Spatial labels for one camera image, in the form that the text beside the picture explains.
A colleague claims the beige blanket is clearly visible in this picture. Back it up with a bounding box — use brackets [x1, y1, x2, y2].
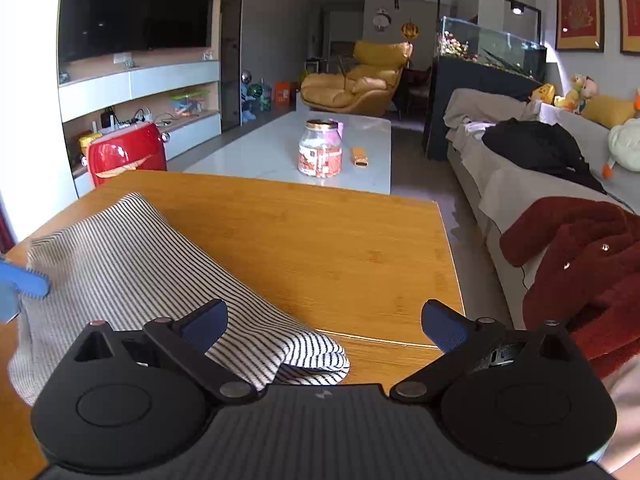
[444, 87, 541, 146]

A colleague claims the red round appliance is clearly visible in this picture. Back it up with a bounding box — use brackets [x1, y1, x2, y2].
[85, 121, 168, 188]

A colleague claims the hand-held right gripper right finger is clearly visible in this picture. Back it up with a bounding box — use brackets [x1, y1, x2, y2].
[390, 299, 586, 403]

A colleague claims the grey covered sofa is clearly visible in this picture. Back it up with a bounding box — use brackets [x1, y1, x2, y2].
[444, 87, 640, 480]

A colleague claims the black flat television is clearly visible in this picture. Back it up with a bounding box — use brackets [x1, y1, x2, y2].
[59, 0, 218, 63]

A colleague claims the red fuzzy coat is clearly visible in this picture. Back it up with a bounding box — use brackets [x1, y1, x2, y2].
[500, 196, 640, 381]

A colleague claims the black fish tank stand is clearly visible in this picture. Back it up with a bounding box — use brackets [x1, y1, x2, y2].
[424, 55, 546, 161]

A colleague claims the white goose plush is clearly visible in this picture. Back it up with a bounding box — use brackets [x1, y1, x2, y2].
[602, 119, 640, 179]

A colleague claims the yellow leather armchair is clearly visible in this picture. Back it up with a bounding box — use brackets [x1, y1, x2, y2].
[300, 40, 413, 118]

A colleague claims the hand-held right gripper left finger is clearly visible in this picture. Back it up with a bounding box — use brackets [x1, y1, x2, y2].
[57, 299, 258, 403]

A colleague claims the framed red wall picture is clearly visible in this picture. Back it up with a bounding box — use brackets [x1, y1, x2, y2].
[554, 0, 606, 52]
[614, 0, 640, 55]

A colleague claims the glass jar with red label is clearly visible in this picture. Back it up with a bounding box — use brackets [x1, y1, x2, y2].
[298, 119, 343, 178]

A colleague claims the doll plush toy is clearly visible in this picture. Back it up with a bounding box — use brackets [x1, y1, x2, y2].
[554, 74, 600, 115]

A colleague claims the black jacket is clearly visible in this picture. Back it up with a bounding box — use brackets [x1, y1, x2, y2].
[481, 119, 606, 193]

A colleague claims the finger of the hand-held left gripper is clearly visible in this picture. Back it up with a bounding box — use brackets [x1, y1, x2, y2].
[0, 284, 22, 323]
[0, 256, 52, 301]

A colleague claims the glass fish tank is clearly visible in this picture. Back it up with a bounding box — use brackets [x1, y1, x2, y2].
[437, 16, 548, 81]

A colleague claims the white coffee table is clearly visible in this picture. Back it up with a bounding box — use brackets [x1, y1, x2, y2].
[182, 111, 393, 196]

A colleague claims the yellow toy box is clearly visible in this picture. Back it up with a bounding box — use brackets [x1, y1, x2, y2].
[77, 132, 103, 166]

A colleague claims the yellow cushion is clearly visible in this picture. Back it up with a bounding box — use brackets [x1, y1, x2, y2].
[580, 94, 638, 130]

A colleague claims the grey wooden television cabinet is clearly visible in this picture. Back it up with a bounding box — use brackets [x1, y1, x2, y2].
[57, 50, 223, 198]

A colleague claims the clear plastic toy box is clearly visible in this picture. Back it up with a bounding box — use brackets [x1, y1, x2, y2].
[170, 91, 208, 117]

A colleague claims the striped long-sleeve shirt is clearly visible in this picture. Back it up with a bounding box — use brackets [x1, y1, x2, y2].
[7, 192, 351, 408]

